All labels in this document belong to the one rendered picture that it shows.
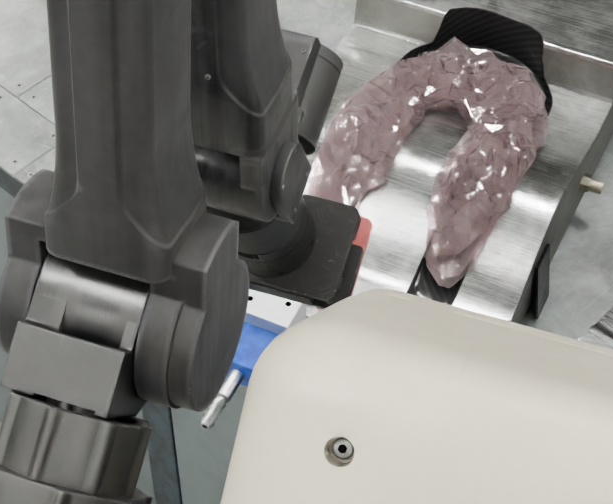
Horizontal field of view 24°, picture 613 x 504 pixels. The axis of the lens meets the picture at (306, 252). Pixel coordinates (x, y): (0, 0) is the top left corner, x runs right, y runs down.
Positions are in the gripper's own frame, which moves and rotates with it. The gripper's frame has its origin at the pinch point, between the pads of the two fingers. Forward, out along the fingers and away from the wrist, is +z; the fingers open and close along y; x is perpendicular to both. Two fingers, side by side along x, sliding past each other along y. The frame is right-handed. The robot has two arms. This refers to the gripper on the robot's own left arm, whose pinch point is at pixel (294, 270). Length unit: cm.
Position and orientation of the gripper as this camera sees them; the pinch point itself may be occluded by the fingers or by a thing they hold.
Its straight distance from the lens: 103.8
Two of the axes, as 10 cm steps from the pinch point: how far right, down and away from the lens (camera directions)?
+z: 1.5, 2.6, 9.5
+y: -9.5, -2.5, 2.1
